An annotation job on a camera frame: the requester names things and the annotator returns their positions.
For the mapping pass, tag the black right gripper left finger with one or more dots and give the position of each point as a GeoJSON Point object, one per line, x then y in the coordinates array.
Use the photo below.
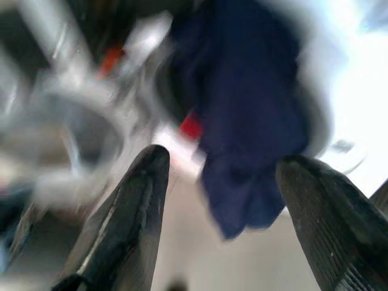
{"type": "Point", "coordinates": [130, 224]}

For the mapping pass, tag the navy shirt with red trim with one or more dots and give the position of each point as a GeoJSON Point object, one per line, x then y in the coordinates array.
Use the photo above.
{"type": "Point", "coordinates": [242, 106]}

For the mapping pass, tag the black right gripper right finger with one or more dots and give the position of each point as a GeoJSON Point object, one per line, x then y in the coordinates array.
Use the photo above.
{"type": "Point", "coordinates": [336, 230]}

